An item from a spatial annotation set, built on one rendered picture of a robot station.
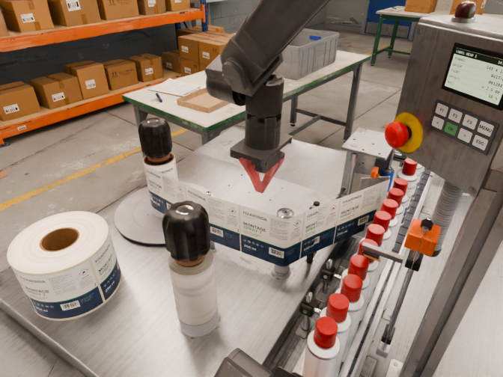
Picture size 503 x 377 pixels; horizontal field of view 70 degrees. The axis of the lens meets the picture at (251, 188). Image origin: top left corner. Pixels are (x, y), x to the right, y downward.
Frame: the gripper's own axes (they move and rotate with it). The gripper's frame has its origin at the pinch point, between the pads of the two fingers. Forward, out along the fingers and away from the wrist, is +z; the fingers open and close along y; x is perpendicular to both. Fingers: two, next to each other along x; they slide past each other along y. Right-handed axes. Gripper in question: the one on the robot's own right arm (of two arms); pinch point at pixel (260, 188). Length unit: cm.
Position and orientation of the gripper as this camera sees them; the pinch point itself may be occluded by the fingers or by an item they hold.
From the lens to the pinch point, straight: 64.4
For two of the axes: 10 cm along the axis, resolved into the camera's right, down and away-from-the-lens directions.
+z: -0.3, 8.3, 5.6
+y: -5.2, 4.7, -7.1
